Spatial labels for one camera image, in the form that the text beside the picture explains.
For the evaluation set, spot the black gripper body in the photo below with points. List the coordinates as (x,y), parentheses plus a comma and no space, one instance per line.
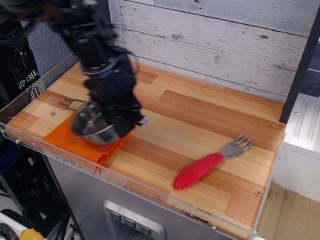
(112,85)

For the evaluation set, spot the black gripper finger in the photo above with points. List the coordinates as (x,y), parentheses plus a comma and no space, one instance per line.
(122,125)

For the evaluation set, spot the stainless steel saucepan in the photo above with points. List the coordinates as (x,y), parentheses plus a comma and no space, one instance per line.
(90,124)

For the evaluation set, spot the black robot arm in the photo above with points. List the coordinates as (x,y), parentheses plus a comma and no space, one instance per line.
(85,25)

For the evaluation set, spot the orange knitted cloth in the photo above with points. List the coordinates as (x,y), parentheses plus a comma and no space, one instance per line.
(63,137)

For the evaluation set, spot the clear acrylic table guard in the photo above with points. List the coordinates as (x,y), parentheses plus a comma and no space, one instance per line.
(191,115)

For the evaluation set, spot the silver dispenser button panel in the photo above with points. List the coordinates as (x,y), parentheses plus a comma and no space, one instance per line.
(125,224)

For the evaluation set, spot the yellow object bottom left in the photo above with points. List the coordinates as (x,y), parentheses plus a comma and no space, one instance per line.
(30,234)

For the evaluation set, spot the white side cabinet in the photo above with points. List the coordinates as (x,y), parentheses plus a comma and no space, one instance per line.
(297,168)

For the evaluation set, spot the red handled metal fork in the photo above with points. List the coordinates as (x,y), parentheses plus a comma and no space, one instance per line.
(192,173)

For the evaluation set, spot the dark right shelf post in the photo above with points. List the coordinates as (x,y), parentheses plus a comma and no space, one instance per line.
(300,74)

